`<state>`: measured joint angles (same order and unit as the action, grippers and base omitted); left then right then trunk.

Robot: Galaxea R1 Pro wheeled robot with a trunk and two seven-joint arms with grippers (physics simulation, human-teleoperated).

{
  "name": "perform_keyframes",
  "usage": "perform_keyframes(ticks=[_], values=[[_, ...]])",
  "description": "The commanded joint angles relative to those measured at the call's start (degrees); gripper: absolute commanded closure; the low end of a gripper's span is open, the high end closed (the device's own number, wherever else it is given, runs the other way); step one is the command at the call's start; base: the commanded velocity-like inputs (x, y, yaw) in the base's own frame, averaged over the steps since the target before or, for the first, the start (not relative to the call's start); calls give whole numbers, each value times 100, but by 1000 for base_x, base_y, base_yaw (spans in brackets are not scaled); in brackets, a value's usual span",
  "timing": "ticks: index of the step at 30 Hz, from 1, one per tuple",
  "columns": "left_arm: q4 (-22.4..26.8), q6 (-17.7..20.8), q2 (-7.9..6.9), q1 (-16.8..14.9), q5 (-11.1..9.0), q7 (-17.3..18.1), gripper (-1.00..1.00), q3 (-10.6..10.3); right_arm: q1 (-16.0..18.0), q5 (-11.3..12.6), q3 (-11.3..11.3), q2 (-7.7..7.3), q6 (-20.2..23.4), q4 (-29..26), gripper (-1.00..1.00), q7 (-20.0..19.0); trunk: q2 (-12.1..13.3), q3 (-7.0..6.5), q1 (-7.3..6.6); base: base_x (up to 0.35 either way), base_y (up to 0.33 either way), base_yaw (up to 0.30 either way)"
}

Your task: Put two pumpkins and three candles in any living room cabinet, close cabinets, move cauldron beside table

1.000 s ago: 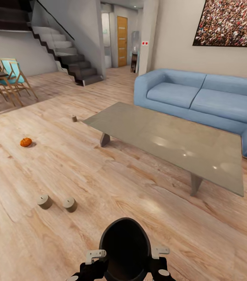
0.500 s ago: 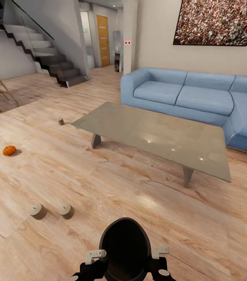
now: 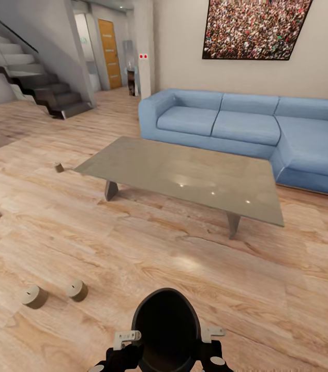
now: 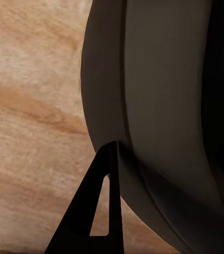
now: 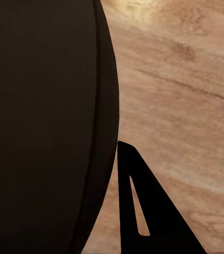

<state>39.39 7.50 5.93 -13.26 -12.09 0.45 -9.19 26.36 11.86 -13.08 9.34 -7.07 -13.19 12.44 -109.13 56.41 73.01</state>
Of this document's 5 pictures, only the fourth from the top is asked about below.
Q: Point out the cauldron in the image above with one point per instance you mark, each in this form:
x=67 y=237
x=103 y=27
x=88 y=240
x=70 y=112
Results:
x=152 y=79

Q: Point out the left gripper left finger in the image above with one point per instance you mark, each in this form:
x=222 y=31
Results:
x=72 y=235

